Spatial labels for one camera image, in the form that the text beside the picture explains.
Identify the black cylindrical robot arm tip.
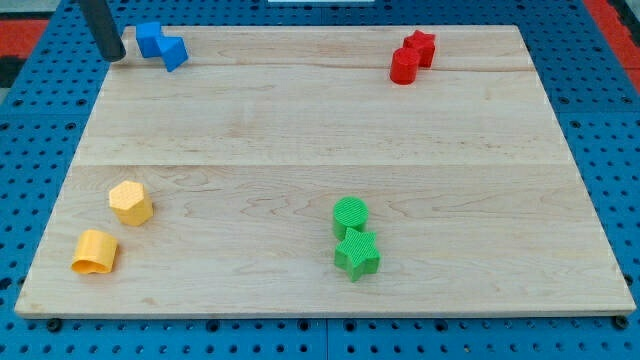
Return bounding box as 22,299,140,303
78,0,126,62

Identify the red cylinder block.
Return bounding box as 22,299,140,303
389,47,421,85

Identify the yellow heart block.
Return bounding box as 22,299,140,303
71,229,118,274

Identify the green cylinder block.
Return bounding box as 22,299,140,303
332,196,369,241

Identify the yellow hexagon block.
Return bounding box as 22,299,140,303
109,181,154,226

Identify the red star block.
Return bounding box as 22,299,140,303
403,30,436,68

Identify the blue cube block right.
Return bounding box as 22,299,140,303
157,36,189,72

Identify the blue block left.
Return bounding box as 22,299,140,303
135,22,162,58

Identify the green star block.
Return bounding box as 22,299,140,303
334,228,381,282

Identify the light wooden board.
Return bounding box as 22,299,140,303
15,26,636,319

